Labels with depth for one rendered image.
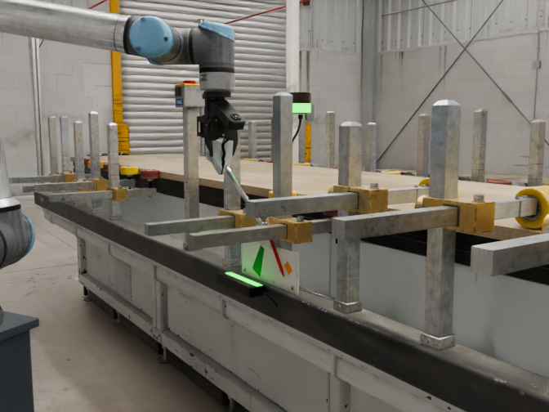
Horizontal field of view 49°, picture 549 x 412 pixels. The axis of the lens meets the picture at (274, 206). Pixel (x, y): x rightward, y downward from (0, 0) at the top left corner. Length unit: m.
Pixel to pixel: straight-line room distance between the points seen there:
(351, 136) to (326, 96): 10.02
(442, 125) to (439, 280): 0.27
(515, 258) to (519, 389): 0.33
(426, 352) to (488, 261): 0.45
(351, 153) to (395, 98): 10.15
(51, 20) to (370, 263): 0.96
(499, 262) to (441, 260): 0.38
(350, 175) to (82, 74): 8.13
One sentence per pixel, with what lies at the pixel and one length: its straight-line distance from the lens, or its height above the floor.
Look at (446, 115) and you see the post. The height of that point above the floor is 1.11.
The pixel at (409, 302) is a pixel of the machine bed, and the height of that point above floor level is 0.68.
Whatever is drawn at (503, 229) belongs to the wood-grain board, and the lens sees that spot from 1.25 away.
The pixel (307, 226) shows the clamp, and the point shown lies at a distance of 1.42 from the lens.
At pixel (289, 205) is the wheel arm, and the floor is 0.95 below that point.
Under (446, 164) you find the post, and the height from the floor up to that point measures 1.03.
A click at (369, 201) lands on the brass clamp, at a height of 0.95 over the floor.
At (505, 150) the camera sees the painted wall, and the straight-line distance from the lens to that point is 9.83.
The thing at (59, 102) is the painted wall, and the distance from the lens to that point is 9.12.
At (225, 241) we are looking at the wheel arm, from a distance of 1.34.
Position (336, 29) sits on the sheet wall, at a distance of 11.53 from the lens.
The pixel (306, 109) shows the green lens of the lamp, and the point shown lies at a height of 1.13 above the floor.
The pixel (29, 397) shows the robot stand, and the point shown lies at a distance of 1.75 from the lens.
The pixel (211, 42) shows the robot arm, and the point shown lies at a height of 1.30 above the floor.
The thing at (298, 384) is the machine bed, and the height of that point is 0.29.
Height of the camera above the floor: 1.10
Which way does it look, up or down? 8 degrees down
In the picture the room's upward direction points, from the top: straight up
